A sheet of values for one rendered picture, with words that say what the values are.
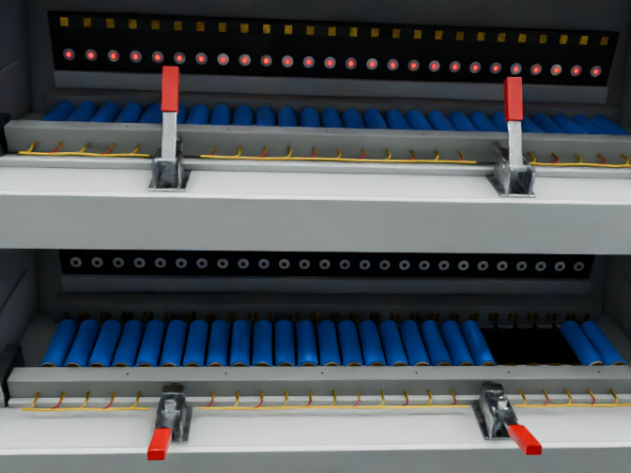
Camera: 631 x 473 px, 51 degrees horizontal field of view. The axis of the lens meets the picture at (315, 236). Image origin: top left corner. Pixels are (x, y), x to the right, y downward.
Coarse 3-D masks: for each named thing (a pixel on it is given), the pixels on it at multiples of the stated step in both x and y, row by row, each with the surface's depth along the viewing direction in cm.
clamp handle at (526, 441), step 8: (504, 400) 53; (496, 408) 54; (504, 408) 54; (504, 416) 52; (504, 424) 52; (512, 424) 51; (512, 432) 50; (520, 432) 49; (528, 432) 49; (520, 440) 48; (528, 440) 48; (536, 440) 48; (520, 448) 48; (528, 448) 47; (536, 448) 47
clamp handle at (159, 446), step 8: (168, 408) 52; (168, 416) 51; (176, 416) 51; (160, 424) 49; (168, 424) 50; (160, 432) 48; (168, 432) 48; (152, 440) 46; (160, 440) 46; (168, 440) 47; (152, 448) 45; (160, 448) 45; (168, 448) 47; (152, 456) 45; (160, 456) 45
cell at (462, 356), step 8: (448, 320) 65; (440, 328) 65; (448, 328) 64; (456, 328) 64; (448, 336) 63; (456, 336) 63; (448, 344) 62; (456, 344) 62; (464, 344) 62; (456, 352) 61; (464, 352) 61; (456, 360) 60; (464, 360) 60; (472, 360) 60
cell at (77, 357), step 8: (88, 320) 62; (80, 328) 61; (88, 328) 61; (96, 328) 62; (80, 336) 60; (88, 336) 60; (96, 336) 61; (72, 344) 59; (80, 344) 59; (88, 344) 59; (72, 352) 58; (80, 352) 58; (88, 352) 59; (72, 360) 57; (80, 360) 57
